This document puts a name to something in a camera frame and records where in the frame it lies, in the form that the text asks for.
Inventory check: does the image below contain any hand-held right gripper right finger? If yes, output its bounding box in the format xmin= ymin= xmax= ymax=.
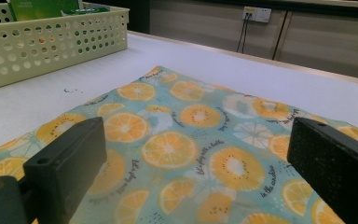
xmin=286 ymin=116 xmax=358 ymax=224

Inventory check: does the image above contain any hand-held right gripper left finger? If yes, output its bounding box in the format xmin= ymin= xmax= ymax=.
xmin=22 ymin=116 xmax=108 ymax=224

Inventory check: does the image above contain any pale green perforated basket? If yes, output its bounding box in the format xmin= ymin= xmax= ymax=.
xmin=0 ymin=2 xmax=131 ymax=91

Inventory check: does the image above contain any orange-slice print cloth bag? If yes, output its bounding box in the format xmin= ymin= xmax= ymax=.
xmin=0 ymin=64 xmax=358 ymax=224

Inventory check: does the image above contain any green carton box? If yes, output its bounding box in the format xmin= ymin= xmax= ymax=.
xmin=7 ymin=0 xmax=83 ymax=22

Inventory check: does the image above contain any small dark green box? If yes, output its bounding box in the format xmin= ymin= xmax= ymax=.
xmin=60 ymin=7 xmax=110 ymax=17

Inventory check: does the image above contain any black wall cable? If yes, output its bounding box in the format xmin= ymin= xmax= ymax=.
xmin=236 ymin=13 xmax=247 ymax=53
xmin=241 ymin=13 xmax=252 ymax=54

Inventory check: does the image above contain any white wall socket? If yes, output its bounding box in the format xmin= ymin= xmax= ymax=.
xmin=241 ymin=6 xmax=272 ymax=23

